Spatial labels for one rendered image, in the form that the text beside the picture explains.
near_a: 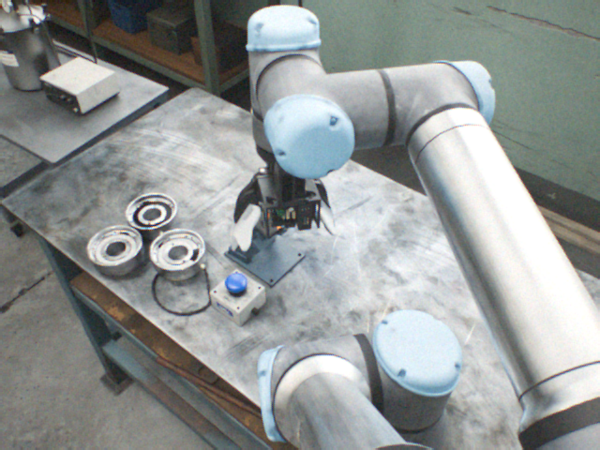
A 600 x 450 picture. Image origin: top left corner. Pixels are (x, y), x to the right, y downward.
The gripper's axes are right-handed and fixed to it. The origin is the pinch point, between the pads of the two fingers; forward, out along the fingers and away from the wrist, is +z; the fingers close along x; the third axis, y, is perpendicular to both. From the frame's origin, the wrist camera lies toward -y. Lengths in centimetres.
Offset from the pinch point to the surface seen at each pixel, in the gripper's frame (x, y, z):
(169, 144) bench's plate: -16, -57, 22
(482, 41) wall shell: 106, -123, 39
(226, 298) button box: -9.4, -4.2, 17.5
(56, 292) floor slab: -69, -85, 102
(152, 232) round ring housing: -21.5, -25.0, 18.8
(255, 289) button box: -4.1, -5.1, 17.4
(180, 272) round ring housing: -16.9, -13.2, 18.8
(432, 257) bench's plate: 32.1, -8.2, 21.5
